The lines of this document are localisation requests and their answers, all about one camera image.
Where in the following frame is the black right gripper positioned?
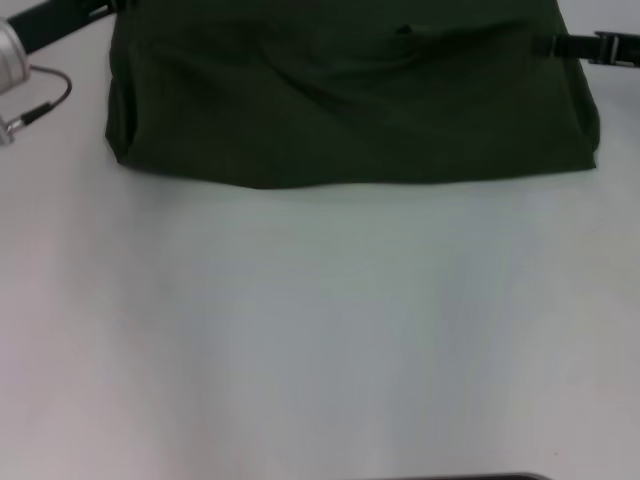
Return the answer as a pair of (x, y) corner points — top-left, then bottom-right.
(531, 30), (640, 70)

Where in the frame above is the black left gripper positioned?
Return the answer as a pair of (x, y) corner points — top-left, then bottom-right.
(6, 0), (129, 56)

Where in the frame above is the dark green FREE T-shirt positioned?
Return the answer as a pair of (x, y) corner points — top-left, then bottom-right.
(104, 0), (600, 191)

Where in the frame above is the dark grey torso edge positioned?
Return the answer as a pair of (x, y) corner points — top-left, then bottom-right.
(449, 471), (569, 480)

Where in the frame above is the left arm cable with plug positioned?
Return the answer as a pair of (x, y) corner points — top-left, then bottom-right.
(0, 64), (73, 147)

